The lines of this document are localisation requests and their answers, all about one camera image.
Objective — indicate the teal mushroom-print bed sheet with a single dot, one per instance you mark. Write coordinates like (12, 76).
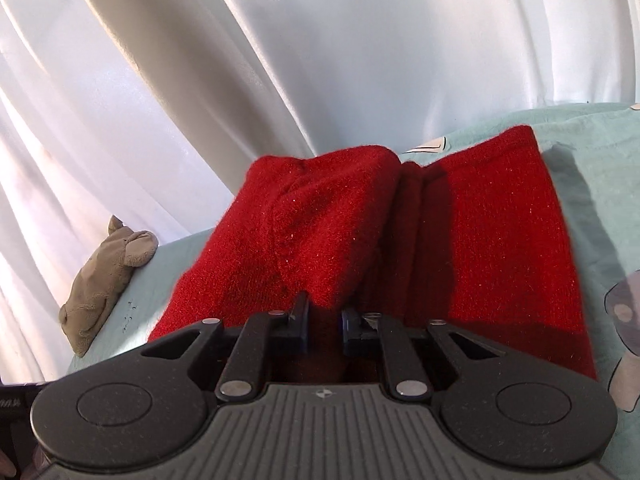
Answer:
(592, 155)

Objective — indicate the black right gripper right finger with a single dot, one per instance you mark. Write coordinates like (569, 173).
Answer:
(408, 363)

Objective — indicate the grey-brown plush toy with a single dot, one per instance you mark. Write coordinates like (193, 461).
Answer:
(101, 281)

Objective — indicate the white sheer curtain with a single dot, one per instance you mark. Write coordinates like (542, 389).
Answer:
(152, 110)

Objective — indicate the red knitted garment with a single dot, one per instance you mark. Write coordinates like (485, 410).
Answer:
(477, 239)

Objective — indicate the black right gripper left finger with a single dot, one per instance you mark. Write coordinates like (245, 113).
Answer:
(208, 362)

